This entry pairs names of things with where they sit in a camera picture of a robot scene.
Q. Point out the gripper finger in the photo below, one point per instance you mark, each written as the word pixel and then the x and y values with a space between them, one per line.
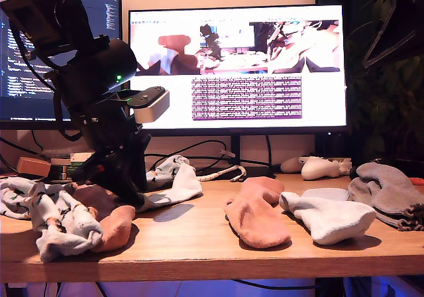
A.
pixel 371 56
pixel 404 28

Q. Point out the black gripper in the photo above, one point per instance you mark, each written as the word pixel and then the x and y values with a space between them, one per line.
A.
pixel 106 131

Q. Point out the pink sock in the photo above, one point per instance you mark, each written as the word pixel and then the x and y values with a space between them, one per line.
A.
pixel 261 224
pixel 116 227

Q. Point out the grey frilly cuff sock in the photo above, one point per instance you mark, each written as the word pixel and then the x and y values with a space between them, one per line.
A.
pixel 384 184
pixel 361 191

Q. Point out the green leafy houseplant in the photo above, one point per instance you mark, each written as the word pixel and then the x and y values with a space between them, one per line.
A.
pixel 387 88

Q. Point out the white and green box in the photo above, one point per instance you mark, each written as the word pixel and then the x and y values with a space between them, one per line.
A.
pixel 79 159

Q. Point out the dark green box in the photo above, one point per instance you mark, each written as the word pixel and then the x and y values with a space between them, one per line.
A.
pixel 61 174

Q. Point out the monitor with bright white screen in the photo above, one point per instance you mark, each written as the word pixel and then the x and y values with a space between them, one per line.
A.
pixel 314 101

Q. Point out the black monitor stand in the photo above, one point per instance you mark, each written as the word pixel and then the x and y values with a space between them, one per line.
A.
pixel 235 151

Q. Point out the white patterned item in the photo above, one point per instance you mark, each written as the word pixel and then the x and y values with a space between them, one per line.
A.
pixel 344 167

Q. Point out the white game controller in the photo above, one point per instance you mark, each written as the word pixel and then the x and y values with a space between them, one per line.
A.
pixel 318 171

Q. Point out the small orange object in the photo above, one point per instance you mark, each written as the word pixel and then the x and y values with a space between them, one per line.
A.
pixel 417 181

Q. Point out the cream rounded device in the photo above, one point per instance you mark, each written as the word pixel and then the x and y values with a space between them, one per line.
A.
pixel 291 166

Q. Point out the monitor with dark code screen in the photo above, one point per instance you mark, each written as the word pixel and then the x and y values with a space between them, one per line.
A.
pixel 99 28

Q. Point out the arm grey camera box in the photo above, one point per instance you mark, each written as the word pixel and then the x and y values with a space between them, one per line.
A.
pixel 149 108

